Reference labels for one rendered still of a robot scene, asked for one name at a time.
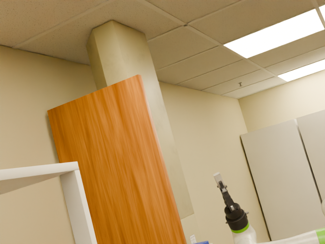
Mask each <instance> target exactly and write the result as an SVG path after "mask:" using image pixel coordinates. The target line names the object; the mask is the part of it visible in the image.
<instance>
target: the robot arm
mask: <svg viewBox="0 0 325 244"><path fill-rule="evenodd" d="M213 176H214V178H215V181H216V183H217V185H218V186H217V187H218V188H219V189H220V191H221V193H222V197H223V200H224V203H225V205H226V207H225V208H224V212H225V214H226V216H225V219H226V224H228V225H229V227H230V229H231V232H232V235H233V240H234V244H325V227H324V228H320V229H316V230H313V231H309V232H306V233H303V234H300V235H296V236H292V237H288V238H284V239H279V240H275V241H270V242H263V243H257V236H256V232H255V230H254V229H253V227H252V226H251V225H250V223H249V221H248V219H247V214H249V212H248V211H247V212H244V210H243V209H241V207H240V205H239V204H238V203H234V201H233V199H232V198H231V196H230V195H229V193H228V190H227V189H226V188H227V186H226V185H225V183H224V181H223V179H222V177H221V174H220V173H219V172H217V173H215V174H213ZM321 208H322V212H323V214H324V216H325V198H324V200H323V201H322V205H321Z"/></svg>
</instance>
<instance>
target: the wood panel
mask: <svg viewBox="0 0 325 244"><path fill-rule="evenodd" d="M47 113H48V117H49V121H50V125H51V129H52V134H53V138H54V142H55V146H56V150H57V154H58V158H59V163H68V162H77V163H78V167H79V171H80V175H81V179H82V183H83V187H84V191H85V195H86V199H87V203H88V207H89V213H90V217H91V220H92V224H93V228H94V233H95V237H96V241H97V244H187V243H186V239H185V235H184V231H183V228H182V224H181V220H180V217H179V213H178V210H177V205H176V202H175V198H174V194H173V190H172V187H171V184H170V180H169V176H168V172H167V169H166V165H165V161H164V158H163V153H162V150H161V146H160V143H159V139H158V135H157V131H156V128H155V124H154V120H153V117H152V113H151V110H150V106H149V102H148V98H147V94H146V90H145V87H144V83H143V80H142V76H141V75H135V76H133V77H130V78H128V79H125V80H123V81H120V82H118V83H115V84H113V85H110V86H108V87H105V88H103V89H100V90H98V91H95V92H92V93H90V94H87V95H85V96H82V97H80V98H77V99H75V100H72V101H70V102H67V103H65V104H63V105H60V106H58V107H55V108H52V109H50V110H48V111H47Z"/></svg>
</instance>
